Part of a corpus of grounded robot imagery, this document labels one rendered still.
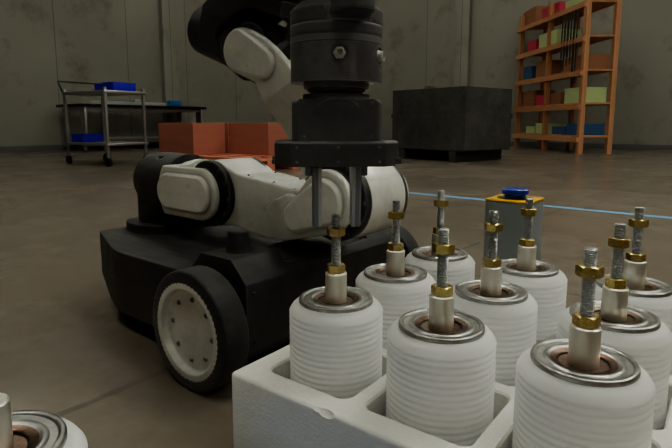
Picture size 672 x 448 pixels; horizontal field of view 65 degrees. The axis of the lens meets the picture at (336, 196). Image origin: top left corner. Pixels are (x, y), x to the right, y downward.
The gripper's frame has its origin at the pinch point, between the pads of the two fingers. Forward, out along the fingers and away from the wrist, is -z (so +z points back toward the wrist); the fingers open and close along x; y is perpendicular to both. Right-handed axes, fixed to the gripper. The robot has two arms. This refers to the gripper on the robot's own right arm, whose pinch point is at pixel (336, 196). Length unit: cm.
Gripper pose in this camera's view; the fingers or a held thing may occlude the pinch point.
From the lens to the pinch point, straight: 52.7
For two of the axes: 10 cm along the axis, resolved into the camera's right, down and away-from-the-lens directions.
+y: 0.7, 1.4, -9.9
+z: 0.0, -9.9, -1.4
